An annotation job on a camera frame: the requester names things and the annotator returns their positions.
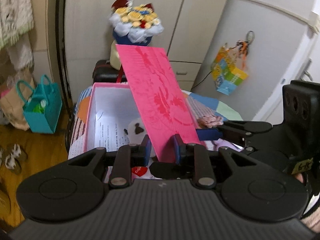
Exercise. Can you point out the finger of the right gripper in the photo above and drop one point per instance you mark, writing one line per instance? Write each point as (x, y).
(207, 134)
(241, 127)

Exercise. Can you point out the white door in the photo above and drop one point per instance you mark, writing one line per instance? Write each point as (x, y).
(272, 109)

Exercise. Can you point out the teal woven handbag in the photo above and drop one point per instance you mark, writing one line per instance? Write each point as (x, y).
(42, 108)

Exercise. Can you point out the silver door handle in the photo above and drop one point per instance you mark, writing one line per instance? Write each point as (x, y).
(305, 75)

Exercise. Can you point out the red packet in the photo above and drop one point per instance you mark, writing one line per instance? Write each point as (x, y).
(140, 172)

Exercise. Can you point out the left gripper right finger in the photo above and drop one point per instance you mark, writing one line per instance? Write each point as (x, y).
(194, 161)

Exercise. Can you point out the yellow flower bouquet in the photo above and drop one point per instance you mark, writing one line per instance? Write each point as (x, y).
(132, 25)

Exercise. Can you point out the cream knitted cardigan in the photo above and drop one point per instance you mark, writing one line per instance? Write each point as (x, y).
(16, 22)

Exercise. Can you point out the purple plush toy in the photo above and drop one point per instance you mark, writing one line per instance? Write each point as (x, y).
(224, 143)

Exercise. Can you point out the white wardrobe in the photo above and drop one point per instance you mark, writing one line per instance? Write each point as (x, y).
(183, 28)

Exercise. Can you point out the colourful paper gift bag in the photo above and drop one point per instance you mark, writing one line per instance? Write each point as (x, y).
(229, 68)

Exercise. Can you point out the patchwork table cloth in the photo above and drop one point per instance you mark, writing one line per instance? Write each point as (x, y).
(200, 106)

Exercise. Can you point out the slipper on floor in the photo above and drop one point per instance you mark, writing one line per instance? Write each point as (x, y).
(12, 157)

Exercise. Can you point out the brown paper bag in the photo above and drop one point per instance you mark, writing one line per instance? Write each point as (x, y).
(12, 104)

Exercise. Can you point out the right hand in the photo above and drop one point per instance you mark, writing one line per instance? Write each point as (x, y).
(299, 177)

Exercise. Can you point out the black suitcase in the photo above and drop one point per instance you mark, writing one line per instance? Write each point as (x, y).
(104, 72)

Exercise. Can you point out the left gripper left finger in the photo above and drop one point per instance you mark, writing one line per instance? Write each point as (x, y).
(127, 157)

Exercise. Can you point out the pink cardboard box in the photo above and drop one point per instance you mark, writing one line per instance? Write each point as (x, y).
(110, 110)

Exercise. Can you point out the pink box lid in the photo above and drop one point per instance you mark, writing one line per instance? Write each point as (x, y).
(158, 97)

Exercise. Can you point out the pink floral scrunchie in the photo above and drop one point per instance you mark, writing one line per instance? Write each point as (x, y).
(210, 121)

